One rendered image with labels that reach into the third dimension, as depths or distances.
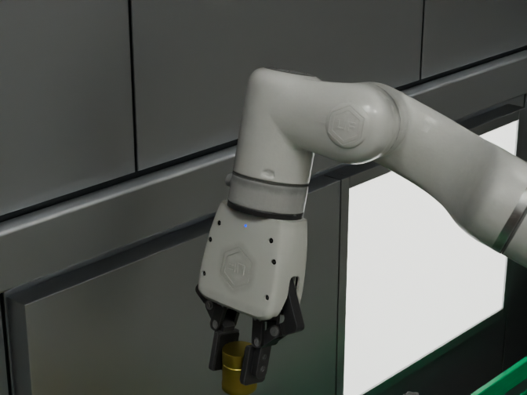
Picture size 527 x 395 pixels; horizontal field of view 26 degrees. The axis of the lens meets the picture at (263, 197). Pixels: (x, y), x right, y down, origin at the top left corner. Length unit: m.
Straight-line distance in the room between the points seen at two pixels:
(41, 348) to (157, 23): 0.34
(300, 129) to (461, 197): 0.16
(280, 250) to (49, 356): 0.25
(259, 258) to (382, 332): 0.51
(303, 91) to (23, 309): 0.33
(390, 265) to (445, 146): 0.44
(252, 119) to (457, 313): 0.73
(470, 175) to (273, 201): 0.19
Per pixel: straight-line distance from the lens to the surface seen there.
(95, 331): 1.16
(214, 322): 1.14
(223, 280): 1.11
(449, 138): 1.12
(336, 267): 1.43
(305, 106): 1.04
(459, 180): 1.10
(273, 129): 1.06
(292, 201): 1.08
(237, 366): 1.13
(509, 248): 1.04
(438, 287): 1.66
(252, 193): 1.07
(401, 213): 1.52
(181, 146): 1.22
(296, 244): 1.08
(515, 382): 1.74
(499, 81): 1.67
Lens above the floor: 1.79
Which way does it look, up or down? 21 degrees down
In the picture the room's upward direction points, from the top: straight up
